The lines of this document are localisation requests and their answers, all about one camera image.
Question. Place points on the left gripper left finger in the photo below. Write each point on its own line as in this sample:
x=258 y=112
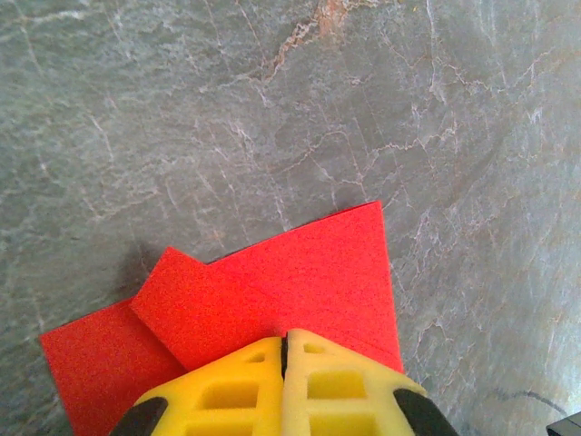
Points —
x=190 y=399

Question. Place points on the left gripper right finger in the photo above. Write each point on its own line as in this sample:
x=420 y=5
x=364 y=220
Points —
x=386 y=399

